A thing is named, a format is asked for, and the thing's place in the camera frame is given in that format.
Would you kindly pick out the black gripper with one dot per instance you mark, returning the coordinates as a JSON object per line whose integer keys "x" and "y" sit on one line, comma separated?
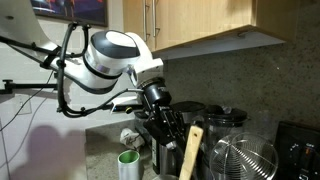
{"x": 162, "y": 124}

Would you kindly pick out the wooden cooking stick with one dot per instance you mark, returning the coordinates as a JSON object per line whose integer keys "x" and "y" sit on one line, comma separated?
{"x": 191, "y": 151}

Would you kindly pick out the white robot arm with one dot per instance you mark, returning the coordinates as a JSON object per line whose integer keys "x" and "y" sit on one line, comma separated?
{"x": 95, "y": 62}

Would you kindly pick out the dark olive oil bottle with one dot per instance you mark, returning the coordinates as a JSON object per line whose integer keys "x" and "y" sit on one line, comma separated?
{"x": 155, "y": 155}

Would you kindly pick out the white crumpled cloth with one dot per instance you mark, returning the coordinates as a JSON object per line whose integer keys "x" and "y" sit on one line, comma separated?
{"x": 131, "y": 140}

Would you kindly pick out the white mug green inside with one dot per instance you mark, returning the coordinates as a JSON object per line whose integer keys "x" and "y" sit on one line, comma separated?
{"x": 129, "y": 165}

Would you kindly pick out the black blender with jar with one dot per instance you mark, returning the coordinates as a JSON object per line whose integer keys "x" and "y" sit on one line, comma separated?
{"x": 217, "y": 123}

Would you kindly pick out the black electric stove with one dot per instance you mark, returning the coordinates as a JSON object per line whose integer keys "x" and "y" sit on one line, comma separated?
{"x": 298, "y": 148}

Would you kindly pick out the wire mesh skimmer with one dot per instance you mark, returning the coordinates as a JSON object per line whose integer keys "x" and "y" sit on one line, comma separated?
{"x": 243, "y": 156}

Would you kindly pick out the wooden wall cabinet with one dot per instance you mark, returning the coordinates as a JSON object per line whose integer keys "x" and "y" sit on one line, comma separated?
{"x": 175, "y": 29}

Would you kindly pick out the framed wall picture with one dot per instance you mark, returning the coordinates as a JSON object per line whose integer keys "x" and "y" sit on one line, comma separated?
{"x": 93, "y": 12}

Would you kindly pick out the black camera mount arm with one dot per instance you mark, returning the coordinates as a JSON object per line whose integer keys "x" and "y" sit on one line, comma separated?
{"x": 10, "y": 86}

